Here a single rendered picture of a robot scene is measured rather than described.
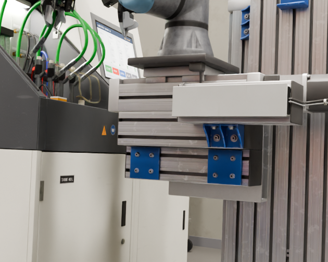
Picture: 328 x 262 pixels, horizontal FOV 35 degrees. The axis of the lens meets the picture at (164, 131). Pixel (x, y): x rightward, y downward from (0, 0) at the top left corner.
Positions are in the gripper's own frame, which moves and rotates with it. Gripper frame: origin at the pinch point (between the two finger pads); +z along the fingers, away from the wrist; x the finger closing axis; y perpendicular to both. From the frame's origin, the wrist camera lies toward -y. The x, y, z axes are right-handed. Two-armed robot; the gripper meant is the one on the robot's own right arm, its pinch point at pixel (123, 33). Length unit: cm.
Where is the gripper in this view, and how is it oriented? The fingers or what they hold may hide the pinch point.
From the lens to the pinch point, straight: 202.5
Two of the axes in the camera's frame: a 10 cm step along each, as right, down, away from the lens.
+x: 3.7, 0.5, 9.3
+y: 9.3, 0.2, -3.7
